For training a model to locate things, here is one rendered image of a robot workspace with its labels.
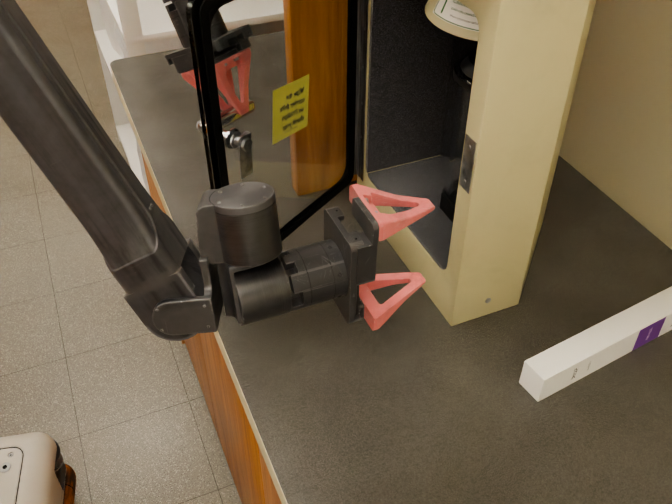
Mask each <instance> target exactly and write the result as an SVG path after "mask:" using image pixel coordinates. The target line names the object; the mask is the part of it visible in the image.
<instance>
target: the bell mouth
mask: <svg viewBox="0 0 672 504"><path fill-rule="evenodd" d="M425 14H426V16H427V18H428V19H429V20H430V21H431V22H432V23H433V24H434V25H435V26H437V27H438V28H440V29H441V30H443V31H445V32H447V33H450V34H452V35H455V36H458V37H461V38H464V39H468V40H472V41H477V42H478V37H479V25H478V21H477V18H476V16H475V14H474V12H473V11H472V10H471V9H469V8H468V7H466V6H465V5H463V4H462V3H461V2H459V1H458V0H428V1H427V3H426V5H425Z"/></svg>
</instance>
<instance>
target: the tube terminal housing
mask: <svg viewBox="0 0 672 504"><path fill-rule="evenodd" d="M458 1H459V2H461V3H462V4H463V5H465V6H466V7H468V8H469V9H471V10H472V11H473V12H474V14H475V16H476V18H477V21H478V25H479V37H478V45H477V52H476V59H475V66H474V74H473V81H472V88H471V96H470V103H469V110H468V117H467V125H466V132H465V137H466V134H467V135H468V136H470V137H471V138H472V139H473V140H474V141H475V142H476V143H477V145H476V151H475V158H474V165H473V171H472V178H471V185H470V191H469V194H468V193H467V192H466V191H465V190H464V189H463V188H462V187H461V186H460V185H459V183H458V190H457V198H456V205H455V212H454V220H453V227H452V234H451V241H450V249H449V256H448V263H447V268H446V269H444V270H442V269H440V267H439V266H438V265H437V264H436V262H435V261H434V260H433V259H432V257H431V256H430V255H429V254H428V252H427V251H426V250H425V249H424V247H423V246H422V245H421V244H420V242H419V241H418V240H417V239H416V237H415V236H414V235H413V233H412V232H411V231H410V230H409V228H408V227H405V228H404V229H402V230H400V231H398V232H397V233H395V234H393V235H392V236H390V237H388V238H387V241H388V242H389V243H390V245H391V246H392V247H393V249H394V250H395V252H396V253H397V254H398V256H399V257H400V258H401V260H402V261H403V262H404V264H405V265H406V266H407V268H408V269H409V270H410V272H419V273H421V274H422V276H423V277H424V278H425V280H426V282H425V283H424V284H423V285H422V288H423V289H424V290H425V292H426V293H427V295H428V296H429V297H430V299H431V300H432V301H433V303H434V304H435V305H436V307H437V308H438V309H439V311H440V312H441V313H442V315H443V316H444V317H445V319H446V320H447V321H448V323H449V324H450V325H451V326H453V325H457V324H460V323H463V322H466V321H469V320H472V319H475V318H478V317H481V316H484V315H487V314H490V313H493V312H496V311H499V310H502V309H505V308H508V307H511V306H514V305H517V304H518V303H519V300H520V297H521V293H522V290H523V287H524V283H525V280H526V277H527V273H528V270H529V266H530V263H531V260H532V256H533V253H534V250H535V246H536V243H537V240H538V236H539V233H540V230H541V226H542V223H543V218H544V214H545V210H546V206H547V202H548V198H549V194H550V189H551V185H552V181H553V177H554V173H555V169H556V165H557V160H558V156H559V152H560V148H561V144H562V140H563V136H564V132H565V127H566V123H567V119H568V115H569V111H570V107H571V103H572V98H573V94H574V90H575V86H576V82H577V78H578V74H579V70H580V65H581V61H582V57H583V53H584V49H585V45H586V41H587V36H588V32H589V28H590V24H591V20H592V16H593V12H594V7H595V3H596V0H458ZM370 14H371V0H369V6H368V39H367V72H366V105H365V138H364V171H363V181H362V180H361V179H360V177H359V176H358V175H357V184H359V185H363V186H366V187H370V188H373V189H377V188H376V187H375V186H374V184H373V183H372V182H371V181H370V179H369V177H368V175H367V174H368V173H367V171H366V137H367V106H368V75H369V44H370ZM377 190H378V189H377Z"/></svg>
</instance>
